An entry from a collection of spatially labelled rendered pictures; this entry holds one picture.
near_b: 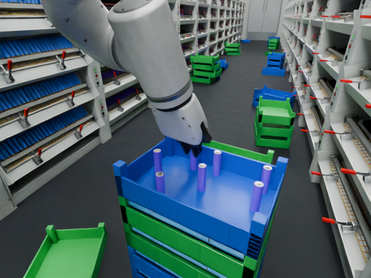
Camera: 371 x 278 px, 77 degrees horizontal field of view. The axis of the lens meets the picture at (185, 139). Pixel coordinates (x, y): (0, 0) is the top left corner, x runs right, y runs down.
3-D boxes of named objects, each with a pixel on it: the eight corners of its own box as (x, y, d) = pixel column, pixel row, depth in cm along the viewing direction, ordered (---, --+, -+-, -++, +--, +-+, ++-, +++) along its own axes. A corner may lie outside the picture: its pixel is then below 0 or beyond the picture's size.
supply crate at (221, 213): (117, 195, 50) (111, 164, 46) (169, 153, 65) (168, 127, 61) (256, 261, 36) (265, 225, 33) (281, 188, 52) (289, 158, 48)
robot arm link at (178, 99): (132, 93, 40) (139, 106, 43) (172, 102, 36) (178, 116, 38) (159, 64, 44) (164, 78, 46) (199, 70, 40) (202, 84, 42)
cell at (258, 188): (248, 210, 45) (252, 183, 42) (250, 204, 47) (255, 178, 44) (257, 213, 45) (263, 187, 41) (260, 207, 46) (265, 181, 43)
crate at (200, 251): (122, 222, 53) (117, 195, 50) (170, 175, 69) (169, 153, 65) (250, 290, 40) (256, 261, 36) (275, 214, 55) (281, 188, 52)
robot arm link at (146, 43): (130, 92, 41) (172, 102, 36) (88, 16, 31) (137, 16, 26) (157, 64, 44) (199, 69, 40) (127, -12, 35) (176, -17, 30)
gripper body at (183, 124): (137, 100, 42) (158, 138, 51) (182, 111, 37) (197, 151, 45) (159, 75, 46) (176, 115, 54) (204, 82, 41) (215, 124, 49)
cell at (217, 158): (211, 175, 55) (212, 151, 52) (213, 171, 57) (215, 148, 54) (217, 177, 54) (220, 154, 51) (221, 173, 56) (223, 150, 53)
